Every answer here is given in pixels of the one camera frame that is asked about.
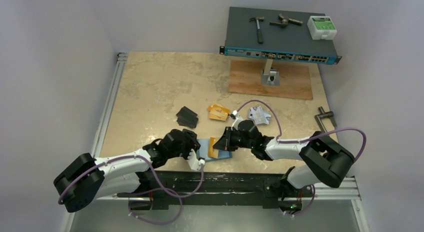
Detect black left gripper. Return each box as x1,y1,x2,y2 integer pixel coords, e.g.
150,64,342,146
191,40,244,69
167,131,200,162

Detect blue leather card holder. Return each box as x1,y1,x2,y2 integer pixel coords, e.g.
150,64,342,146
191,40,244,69
196,137,233,162

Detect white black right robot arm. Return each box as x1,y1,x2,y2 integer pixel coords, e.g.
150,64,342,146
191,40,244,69
213,120,355,196

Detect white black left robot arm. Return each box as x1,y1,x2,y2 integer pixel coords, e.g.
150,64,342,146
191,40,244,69
53,129,206,213

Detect orange credit card stack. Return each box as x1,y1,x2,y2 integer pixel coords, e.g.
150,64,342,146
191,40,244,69
207,103,230,121

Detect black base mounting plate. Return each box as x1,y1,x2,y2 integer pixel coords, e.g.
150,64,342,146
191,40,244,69
117,170,313,212

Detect plywood board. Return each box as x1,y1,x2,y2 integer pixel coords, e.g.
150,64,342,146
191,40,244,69
228,59,313,100

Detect small grey hammer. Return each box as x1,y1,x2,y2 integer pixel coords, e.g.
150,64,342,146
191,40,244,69
249,16,265,44

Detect dark metal clamp tool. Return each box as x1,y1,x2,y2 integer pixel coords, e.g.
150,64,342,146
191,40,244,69
269,13,303,28

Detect white green electrical box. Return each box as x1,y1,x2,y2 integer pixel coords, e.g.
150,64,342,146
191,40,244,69
307,16,337,41

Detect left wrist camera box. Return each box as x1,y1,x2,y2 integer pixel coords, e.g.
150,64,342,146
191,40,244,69
186,149,206,172

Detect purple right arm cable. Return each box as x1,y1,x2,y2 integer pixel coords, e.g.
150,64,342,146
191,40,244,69
233,99,368,163

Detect metal stand post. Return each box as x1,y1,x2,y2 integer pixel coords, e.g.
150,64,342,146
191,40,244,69
261,59,281,87

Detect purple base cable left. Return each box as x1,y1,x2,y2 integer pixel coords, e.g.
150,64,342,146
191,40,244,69
127,187,184,225

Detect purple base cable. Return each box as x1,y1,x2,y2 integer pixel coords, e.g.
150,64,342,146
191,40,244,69
127,187,184,225
281,184,316,218

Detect grey metal crank handle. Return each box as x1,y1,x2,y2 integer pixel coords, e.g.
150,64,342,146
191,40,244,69
314,106,338,134

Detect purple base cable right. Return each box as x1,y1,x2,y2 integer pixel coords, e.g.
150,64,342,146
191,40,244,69
281,184,316,218

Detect blue network switch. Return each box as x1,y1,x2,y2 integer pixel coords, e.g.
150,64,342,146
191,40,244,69
219,6,342,65

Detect aluminium frame rail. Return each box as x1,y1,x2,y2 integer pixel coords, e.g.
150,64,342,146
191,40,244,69
67,52,362,202

